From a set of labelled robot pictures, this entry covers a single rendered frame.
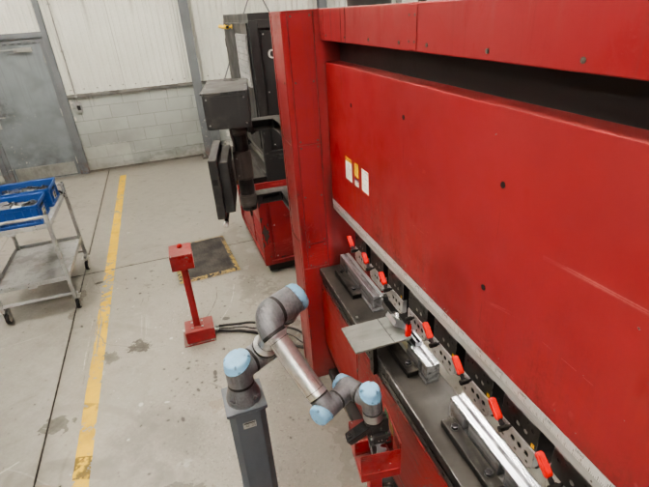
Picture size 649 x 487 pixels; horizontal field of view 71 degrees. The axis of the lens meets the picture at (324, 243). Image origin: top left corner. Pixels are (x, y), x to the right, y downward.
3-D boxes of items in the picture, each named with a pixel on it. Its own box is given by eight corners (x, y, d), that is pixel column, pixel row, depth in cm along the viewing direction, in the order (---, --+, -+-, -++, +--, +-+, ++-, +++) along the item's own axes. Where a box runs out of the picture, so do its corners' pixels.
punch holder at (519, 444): (496, 432, 142) (503, 392, 135) (520, 423, 144) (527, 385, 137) (530, 472, 130) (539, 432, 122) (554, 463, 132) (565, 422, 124)
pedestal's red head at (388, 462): (349, 441, 194) (347, 411, 186) (384, 433, 196) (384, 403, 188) (361, 483, 176) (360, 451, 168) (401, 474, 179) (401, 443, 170)
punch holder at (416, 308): (407, 323, 193) (408, 290, 186) (425, 318, 196) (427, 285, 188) (425, 344, 181) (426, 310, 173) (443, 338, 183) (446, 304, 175)
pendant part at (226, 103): (228, 208, 319) (207, 80, 280) (264, 204, 321) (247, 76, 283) (225, 240, 274) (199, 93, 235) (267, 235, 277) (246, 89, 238)
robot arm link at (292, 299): (238, 357, 207) (268, 291, 169) (262, 340, 217) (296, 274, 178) (254, 377, 204) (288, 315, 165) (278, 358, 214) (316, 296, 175)
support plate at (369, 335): (341, 329, 209) (341, 328, 208) (393, 316, 215) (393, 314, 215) (355, 354, 193) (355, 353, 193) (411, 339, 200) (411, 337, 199)
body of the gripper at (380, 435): (391, 444, 171) (389, 422, 166) (370, 450, 170) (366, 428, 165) (385, 428, 178) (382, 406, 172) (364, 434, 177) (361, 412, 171)
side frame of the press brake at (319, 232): (304, 357, 341) (268, 12, 235) (407, 329, 362) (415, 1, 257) (314, 379, 319) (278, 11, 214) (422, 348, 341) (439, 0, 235)
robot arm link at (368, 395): (365, 375, 166) (384, 385, 161) (368, 396, 172) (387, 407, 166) (352, 388, 162) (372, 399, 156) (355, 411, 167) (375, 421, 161)
